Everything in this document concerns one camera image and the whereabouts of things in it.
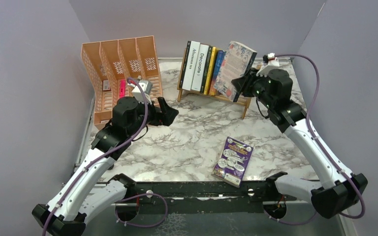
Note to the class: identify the yellow book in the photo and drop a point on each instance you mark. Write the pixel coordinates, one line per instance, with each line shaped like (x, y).
(210, 70)

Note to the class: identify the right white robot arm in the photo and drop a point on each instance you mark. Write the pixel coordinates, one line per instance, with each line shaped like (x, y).
(338, 187)

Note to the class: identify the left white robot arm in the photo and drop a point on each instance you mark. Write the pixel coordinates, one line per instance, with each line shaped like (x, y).
(68, 213)

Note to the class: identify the pink highlighter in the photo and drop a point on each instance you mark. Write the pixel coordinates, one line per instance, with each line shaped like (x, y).
(122, 88)

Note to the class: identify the black metal base rail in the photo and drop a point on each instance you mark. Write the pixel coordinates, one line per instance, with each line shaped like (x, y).
(148, 197)

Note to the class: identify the dark green book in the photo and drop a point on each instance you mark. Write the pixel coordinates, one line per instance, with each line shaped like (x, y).
(207, 62)

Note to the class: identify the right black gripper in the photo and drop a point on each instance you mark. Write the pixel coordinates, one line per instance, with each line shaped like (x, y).
(240, 84)

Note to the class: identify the black Moon and Sixpence book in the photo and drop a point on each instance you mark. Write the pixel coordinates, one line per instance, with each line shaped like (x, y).
(184, 66)

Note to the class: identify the orange plastic file organizer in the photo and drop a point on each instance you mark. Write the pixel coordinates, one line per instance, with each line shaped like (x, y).
(114, 60)

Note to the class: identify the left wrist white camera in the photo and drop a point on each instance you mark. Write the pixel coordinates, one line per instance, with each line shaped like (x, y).
(141, 89)

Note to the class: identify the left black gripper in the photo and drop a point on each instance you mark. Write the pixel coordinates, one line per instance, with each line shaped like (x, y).
(163, 116)

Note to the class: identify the small red white box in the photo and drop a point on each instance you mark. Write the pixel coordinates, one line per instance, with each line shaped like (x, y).
(106, 85)

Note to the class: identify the white Afternoon tea book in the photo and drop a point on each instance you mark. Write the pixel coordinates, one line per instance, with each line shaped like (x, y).
(192, 54)

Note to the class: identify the white Decorate Furniture book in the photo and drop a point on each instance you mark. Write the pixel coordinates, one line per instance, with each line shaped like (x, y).
(200, 66)

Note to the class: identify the floral purple book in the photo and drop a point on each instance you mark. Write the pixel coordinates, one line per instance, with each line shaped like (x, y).
(237, 61)

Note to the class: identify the purple Treehouse book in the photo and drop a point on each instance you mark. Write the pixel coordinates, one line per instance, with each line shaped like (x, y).
(233, 161)

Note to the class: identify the blue orange book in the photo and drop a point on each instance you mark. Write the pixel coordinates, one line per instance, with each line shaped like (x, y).
(220, 55)

